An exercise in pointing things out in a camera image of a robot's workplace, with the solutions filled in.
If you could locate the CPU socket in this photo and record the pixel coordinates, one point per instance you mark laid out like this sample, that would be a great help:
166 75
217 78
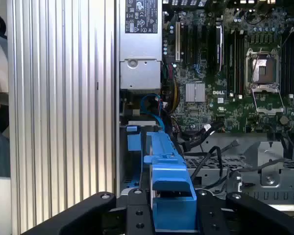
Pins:
262 71

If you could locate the open grey PC case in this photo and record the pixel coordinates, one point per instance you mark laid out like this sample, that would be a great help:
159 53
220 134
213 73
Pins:
235 145

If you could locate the thin metal locking lever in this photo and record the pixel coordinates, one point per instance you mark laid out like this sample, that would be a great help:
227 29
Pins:
256 62
290 32

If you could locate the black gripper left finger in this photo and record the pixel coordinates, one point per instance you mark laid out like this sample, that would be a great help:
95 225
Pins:
134 213

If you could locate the small silver heatsink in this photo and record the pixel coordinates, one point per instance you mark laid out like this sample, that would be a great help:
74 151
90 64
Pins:
195 92

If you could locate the silver power supply unit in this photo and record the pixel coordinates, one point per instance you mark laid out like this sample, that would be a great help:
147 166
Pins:
139 49

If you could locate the white expansion slot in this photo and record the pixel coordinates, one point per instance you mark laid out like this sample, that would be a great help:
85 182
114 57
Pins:
177 41

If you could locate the metal socket cover frame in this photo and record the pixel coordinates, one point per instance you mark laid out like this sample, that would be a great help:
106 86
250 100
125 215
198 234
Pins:
269 110

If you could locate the hard disk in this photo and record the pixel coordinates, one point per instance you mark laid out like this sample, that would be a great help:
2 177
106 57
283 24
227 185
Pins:
171 171

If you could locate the round coin battery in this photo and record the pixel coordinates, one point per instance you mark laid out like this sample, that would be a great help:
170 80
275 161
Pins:
284 119

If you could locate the grey metal bracket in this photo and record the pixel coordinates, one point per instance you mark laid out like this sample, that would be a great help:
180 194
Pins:
272 169

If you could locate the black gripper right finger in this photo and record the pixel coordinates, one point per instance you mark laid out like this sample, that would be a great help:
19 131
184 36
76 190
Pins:
210 215

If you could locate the disk bay with blue latch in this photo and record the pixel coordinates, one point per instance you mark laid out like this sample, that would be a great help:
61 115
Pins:
132 142

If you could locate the black expansion slot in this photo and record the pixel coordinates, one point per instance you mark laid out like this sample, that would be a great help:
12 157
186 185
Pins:
194 44
203 41
185 46
218 46

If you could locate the green Dell motherboard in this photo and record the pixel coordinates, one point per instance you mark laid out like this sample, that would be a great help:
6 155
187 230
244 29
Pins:
235 110

